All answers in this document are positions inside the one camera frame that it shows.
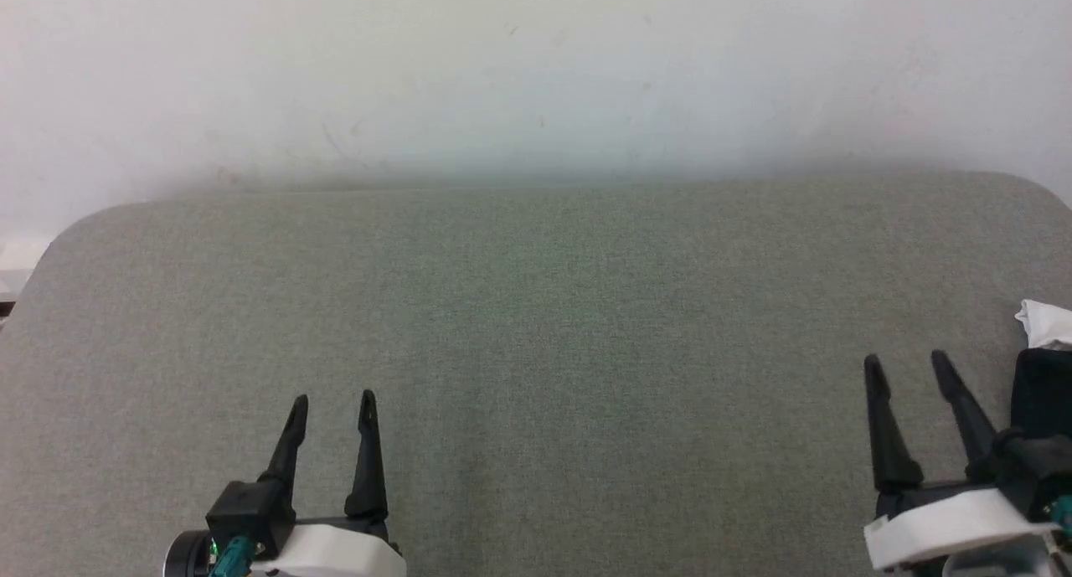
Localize grey fabric sofa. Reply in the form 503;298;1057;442
0;172;1072;577

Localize white black t-shirt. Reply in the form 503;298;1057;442
1008;298;1072;446

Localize left arm teal plug cable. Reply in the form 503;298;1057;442
208;535;257;577

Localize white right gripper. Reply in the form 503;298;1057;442
862;348;1062;572

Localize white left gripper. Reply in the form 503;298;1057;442
250;389;409;577

